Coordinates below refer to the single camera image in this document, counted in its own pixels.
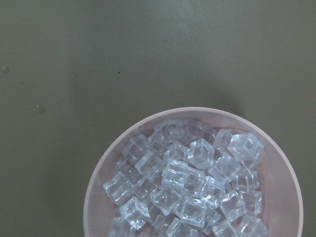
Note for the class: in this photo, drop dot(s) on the pile of clear ice cubes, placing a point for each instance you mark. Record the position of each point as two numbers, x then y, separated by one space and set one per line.
188 179

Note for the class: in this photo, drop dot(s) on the pink bowl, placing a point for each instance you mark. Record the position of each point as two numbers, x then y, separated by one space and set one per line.
283 205

